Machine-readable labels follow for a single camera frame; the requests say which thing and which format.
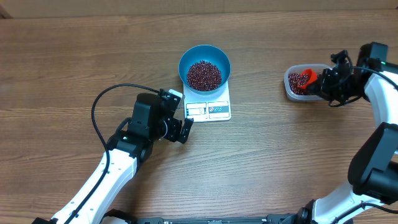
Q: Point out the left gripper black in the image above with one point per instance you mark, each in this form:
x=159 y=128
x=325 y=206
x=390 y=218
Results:
x=173 y=135

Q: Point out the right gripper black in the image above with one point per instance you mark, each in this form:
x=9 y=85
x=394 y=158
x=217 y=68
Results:
x=321 y=88

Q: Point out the orange scoop blue handle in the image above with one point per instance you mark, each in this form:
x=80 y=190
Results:
x=307 y=77

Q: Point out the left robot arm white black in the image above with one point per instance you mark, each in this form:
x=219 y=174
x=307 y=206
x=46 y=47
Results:
x=126 y=150

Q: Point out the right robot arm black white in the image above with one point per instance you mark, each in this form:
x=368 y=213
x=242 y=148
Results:
x=372 y=175

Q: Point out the white digital kitchen scale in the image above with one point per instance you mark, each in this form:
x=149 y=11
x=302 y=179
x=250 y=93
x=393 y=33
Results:
x=209 y=107

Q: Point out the red beans in bowl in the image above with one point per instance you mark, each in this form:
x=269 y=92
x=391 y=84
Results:
x=204 y=76

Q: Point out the teal blue bowl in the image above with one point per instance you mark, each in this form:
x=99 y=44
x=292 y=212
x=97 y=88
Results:
x=208 y=53

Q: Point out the clear plastic container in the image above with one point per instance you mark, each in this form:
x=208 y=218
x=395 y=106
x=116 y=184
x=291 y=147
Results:
x=317 y=67

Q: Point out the red beans in container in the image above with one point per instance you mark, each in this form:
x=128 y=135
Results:
x=293 y=81

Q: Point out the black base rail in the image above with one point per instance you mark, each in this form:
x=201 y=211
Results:
x=217 y=221

